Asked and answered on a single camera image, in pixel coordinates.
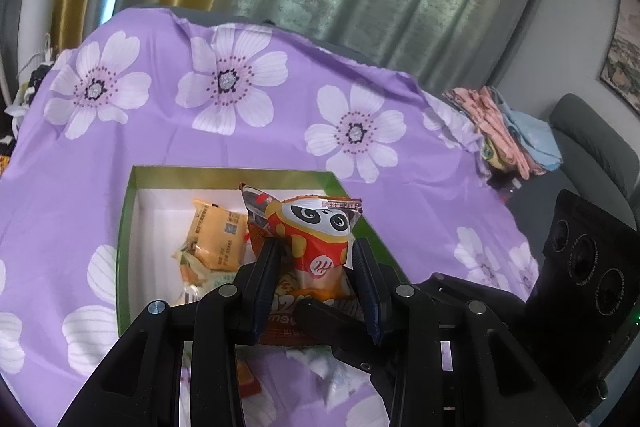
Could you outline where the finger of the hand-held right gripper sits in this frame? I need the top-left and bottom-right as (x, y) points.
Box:
(297, 299), (396, 427)
(417, 272), (530, 328)

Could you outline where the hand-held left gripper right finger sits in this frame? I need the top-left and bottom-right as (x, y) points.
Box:
(354, 238), (576, 427)

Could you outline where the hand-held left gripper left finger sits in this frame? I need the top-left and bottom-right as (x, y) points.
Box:
(57, 237), (282, 427)

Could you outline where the panda print snack packet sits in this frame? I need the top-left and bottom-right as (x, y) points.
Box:
(239, 183), (368, 347)

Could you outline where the green cardboard box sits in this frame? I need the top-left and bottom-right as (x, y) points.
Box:
(116, 165), (413, 348)

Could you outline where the large cream green snack packet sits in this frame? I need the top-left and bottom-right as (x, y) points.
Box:
(287, 347), (368, 405)

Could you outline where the pale green biscuit packet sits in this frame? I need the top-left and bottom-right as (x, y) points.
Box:
(172, 247), (238, 308)

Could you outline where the orange yellow biscuit packet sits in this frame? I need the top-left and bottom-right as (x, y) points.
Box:
(187, 199), (251, 270)

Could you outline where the orange snack packet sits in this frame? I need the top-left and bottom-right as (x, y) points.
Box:
(237, 359), (263, 395)

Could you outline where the small dark object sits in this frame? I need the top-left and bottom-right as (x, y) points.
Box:
(492, 177), (523, 205)

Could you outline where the grey sofa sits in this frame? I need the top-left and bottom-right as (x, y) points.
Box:
(500, 93), (640, 298)

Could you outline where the pile of folded clothes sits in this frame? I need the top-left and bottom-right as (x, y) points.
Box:
(442, 87), (563, 180)

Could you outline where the purple floral bedsheet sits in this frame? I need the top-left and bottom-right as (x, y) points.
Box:
(0, 7), (543, 427)

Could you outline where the framed wall picture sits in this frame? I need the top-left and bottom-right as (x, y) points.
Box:
(599, 0), (640, 118)

